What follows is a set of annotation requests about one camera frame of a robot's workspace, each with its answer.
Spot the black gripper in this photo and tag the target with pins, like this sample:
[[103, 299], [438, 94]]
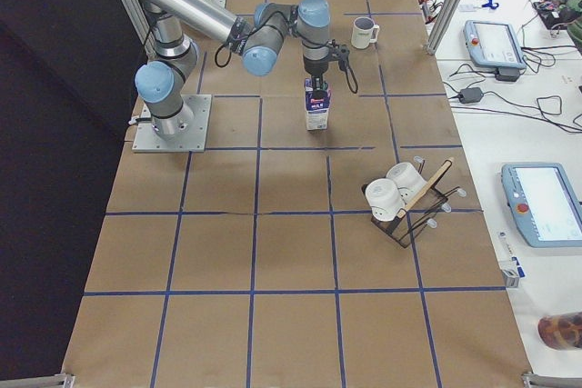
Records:
[[316, 74]]

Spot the blue white milk carton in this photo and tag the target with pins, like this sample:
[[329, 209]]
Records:
[[317, 106]]

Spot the white ceramic mug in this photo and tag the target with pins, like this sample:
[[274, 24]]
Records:
[[364, 32]]

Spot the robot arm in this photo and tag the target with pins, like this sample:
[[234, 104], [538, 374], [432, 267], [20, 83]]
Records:
[[160, 81]]

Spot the white cup on rack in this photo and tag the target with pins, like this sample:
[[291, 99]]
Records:
[[407, 179], [384, 199]]

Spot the black power adapter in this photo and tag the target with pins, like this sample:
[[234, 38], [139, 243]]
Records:
[[470, 95]]

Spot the wooden spatula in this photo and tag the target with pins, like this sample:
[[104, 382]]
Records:
[[431, 183]]

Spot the blue teach pendant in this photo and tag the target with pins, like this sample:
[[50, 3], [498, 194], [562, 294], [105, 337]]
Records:
[[493, 44], [543, 204]]

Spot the brown patterned cylinder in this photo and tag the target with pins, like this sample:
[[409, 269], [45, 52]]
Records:
[[561, 331]]

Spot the black wire dish rack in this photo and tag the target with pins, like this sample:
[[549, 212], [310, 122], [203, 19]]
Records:
[[424, 213]]

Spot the aluminium frame post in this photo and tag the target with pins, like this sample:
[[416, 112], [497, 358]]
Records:
[[450, 2]]

